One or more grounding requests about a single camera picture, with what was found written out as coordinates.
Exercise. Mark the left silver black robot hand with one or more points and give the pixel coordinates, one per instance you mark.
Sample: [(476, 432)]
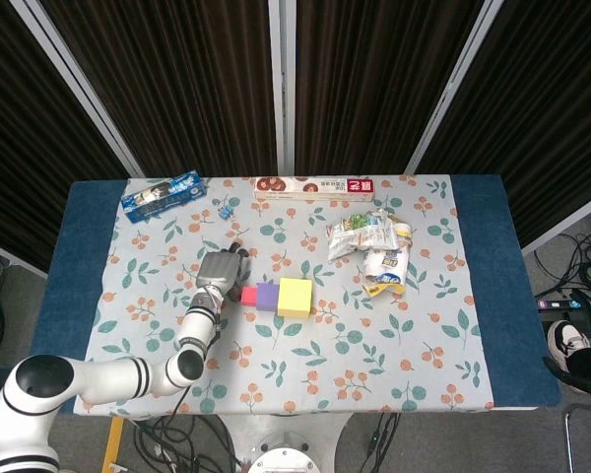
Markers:
[(219, 271)]

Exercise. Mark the small pink cube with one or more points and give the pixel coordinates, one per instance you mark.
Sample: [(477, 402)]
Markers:
[(248, 296)]

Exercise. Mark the medium purple cube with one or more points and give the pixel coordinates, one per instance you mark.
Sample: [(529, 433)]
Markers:
[(267, 296)]

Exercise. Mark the large yellow cube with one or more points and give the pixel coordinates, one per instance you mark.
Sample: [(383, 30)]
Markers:
[(294, 298)]

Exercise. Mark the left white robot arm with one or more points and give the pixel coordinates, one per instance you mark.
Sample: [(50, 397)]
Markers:
[(108, 377)]

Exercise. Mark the floral print tablecloth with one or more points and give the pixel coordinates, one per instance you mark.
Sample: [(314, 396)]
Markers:
[(325, 355)]

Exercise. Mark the blue binder clip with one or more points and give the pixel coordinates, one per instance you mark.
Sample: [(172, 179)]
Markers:
[(225, 214)]

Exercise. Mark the blue cookie box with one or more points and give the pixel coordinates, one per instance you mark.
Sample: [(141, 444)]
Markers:
[(162, 197)]

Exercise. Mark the long white red wrap box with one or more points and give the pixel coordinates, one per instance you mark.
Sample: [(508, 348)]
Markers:
[(315, 188)]

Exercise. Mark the crumpled silver snack bag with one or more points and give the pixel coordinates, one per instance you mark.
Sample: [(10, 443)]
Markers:
[(354, 236)]

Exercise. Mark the crumpled white blue package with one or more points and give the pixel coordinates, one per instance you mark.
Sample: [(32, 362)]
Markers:
[(386, 268)]

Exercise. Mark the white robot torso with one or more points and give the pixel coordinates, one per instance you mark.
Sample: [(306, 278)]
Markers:
[(283, 443)]

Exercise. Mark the dark ribbed partition panel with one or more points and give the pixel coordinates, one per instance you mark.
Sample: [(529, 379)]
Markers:
[(187, 88), (546, 123), (19, 148), (374, 88)]

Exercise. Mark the yellow floor bar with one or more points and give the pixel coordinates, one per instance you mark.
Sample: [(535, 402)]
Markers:
[(112, 443)]

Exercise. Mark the dark blue table mat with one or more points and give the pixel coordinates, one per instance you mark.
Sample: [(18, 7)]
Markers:
[(497, 295)]

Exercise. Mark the black power strip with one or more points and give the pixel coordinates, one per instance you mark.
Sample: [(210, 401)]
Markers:
[(559, 303)]

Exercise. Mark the white black sneaker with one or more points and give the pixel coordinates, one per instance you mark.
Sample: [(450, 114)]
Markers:
[(566, 340)]

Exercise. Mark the black trouser leg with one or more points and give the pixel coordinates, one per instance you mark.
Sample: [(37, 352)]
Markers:
[(588, 367)]

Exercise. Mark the metal chair leg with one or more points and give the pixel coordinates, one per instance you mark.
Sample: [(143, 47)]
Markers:
[(571, 428)]

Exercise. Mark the white partition post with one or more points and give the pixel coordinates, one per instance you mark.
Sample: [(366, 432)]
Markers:
[(282, 88), (79, 88), (448, 88)]

